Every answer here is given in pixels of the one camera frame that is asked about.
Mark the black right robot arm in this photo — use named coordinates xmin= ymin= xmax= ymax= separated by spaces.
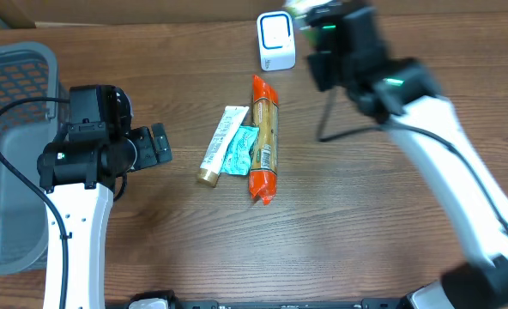
xmin=303 ymin=1 xmax=508 ymax=308

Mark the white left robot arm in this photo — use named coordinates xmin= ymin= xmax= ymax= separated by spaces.
xmin=37 ymin=85 xmax=172 ymax=308

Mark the teal snack packet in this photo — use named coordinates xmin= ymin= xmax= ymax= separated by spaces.
xmin=221 ymin=125 xmax=259 ymax=176

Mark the green tea drink pouch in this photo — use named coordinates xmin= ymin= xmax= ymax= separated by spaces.
xmin=283 ymin=0 xmax=332 ymax=45

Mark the orange biscuit pack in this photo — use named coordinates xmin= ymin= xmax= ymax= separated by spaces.
xmin=249 ymin=76 xmax=279 ymax=205

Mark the white barcode scanner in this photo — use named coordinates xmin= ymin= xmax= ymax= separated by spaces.
xmin=257 ymin=11 xmax=296 ymax=71

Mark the grey plastic basket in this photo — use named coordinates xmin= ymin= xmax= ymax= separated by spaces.
xmin=0 ymin=42 xmax=69 ymax=276

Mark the white tube with gold cap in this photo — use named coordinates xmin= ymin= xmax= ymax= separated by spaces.
xmin=197 ymin=106 xmax=249 ymax=187

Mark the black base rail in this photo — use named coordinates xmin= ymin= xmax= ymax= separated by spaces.
xmin=169 ymin=298 xmax=401 ymax=309

